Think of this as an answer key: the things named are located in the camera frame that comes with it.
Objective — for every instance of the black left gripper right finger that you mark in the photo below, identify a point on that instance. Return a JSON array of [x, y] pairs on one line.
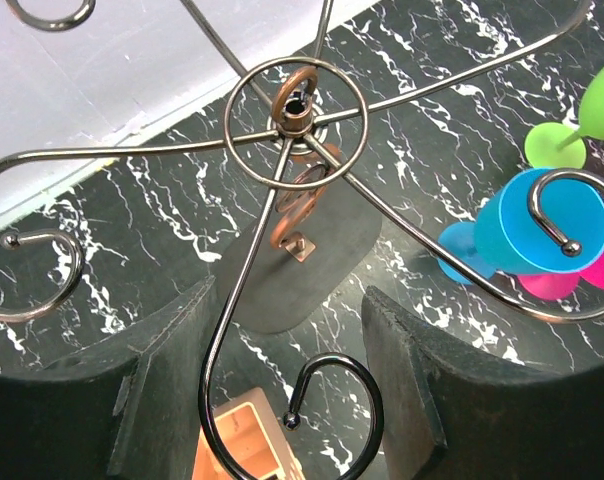
[[453, 411]]

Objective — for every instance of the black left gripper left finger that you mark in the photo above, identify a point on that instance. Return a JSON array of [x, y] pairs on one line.
[[123, 408]]

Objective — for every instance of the blue plastic wine glass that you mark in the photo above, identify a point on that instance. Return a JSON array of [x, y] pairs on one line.
[[566, 237]]

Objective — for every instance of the magenta plastic wine glass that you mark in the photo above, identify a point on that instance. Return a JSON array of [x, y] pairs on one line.
[[559, 286]]

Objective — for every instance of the green plastic wine glass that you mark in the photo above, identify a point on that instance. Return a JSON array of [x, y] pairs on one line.
[[555, 145]]

